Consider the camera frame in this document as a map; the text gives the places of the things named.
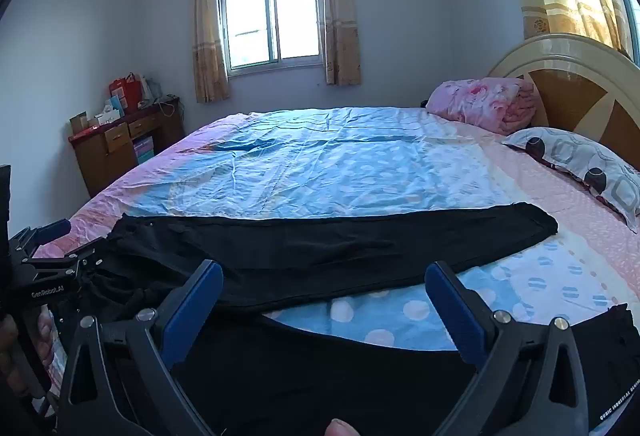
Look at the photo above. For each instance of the beige patterned window curtain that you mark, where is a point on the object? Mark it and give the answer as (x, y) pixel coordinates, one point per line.
(207, 40)
(340, 15)

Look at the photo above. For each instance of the person's left hand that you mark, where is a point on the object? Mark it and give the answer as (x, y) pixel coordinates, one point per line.
(46, 336)

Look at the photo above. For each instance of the pink blue dotted bedsheet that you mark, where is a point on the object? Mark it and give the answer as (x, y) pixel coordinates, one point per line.
(325, 165)

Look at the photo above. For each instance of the person's right hand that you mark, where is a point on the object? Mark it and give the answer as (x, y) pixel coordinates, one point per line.
(341, 428)

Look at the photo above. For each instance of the white flat box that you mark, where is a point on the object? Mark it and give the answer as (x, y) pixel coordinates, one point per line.
(107, 118)

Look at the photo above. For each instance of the black pants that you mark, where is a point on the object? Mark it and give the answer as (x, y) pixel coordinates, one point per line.
(325, 256)

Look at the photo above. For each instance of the black printed garment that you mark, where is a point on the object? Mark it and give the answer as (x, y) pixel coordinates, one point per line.
(325, 376)

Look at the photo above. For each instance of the teal storage box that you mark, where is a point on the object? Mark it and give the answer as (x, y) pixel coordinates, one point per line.
(142, 149)

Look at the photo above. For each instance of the light blue box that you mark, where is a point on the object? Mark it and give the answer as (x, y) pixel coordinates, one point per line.
(115, 105)

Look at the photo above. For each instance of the brown wooden desk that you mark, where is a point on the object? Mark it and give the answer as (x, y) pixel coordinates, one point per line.
(95, 165)

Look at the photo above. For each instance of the sliding glass window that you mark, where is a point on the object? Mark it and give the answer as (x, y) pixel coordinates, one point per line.
(250, 25)

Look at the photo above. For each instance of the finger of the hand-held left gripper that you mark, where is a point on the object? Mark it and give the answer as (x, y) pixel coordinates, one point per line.
(75, 261)
(55, 229)

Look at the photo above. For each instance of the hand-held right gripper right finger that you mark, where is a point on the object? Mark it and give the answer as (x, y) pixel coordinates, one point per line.
(455, 316)

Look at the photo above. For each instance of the grey patterned pillow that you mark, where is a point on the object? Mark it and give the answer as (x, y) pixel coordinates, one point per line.
(575, 155)

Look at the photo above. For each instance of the cream wooden bed headboard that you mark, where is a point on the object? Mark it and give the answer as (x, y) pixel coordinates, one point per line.
(565, 90)

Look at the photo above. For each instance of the brown carton box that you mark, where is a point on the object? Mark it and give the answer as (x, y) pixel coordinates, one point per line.
(78, 123)

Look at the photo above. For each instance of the pink floral folded quilt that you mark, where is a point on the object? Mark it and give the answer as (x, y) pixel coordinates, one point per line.
(475, 103)

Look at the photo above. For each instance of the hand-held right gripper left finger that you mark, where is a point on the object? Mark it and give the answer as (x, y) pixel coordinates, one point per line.
(192, 316)

